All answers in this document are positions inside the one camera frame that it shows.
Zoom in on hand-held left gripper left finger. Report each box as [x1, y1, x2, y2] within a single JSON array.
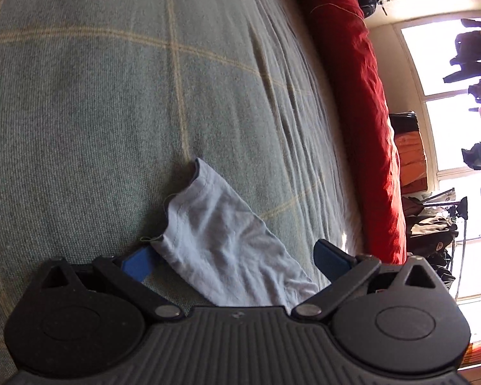
[[38, 245, 184, 321]]

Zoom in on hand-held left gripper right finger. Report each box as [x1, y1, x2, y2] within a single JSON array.
[[292, 239, 439, 322]]

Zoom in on light blue cartoon t-shirt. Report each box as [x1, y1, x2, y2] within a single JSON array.
[[150, 157, 319, 309]]

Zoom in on row of hanging dark clothes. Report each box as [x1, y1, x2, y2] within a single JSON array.
[[443, 18, 481, 249]]

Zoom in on dark jackets on rack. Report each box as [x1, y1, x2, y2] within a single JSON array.
[[401, 196, 460, 289]]

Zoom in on orange cloth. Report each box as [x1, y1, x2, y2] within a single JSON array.
[[395, 132, 429, 193]]

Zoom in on black box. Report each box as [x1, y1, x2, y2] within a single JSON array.
[[389, 111, 420, 138]]

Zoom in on green plaid bed sheet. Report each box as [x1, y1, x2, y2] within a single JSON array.
[[0, 0, 369, 385]]

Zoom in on red quilt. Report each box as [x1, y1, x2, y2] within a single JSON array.
[[297, 0, 407, 265]]

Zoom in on window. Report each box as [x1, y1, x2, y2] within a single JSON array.
[[393, 6, 481, 301]]

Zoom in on black bag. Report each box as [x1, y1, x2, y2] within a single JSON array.
[[355, 0, 386, 19]]

